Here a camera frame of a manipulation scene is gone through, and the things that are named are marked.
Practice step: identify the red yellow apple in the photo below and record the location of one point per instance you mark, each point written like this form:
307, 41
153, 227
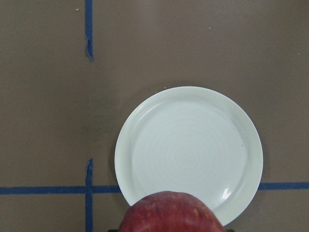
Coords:
169, 211

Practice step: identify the white plate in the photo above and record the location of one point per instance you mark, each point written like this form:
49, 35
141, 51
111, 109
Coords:
193, 140

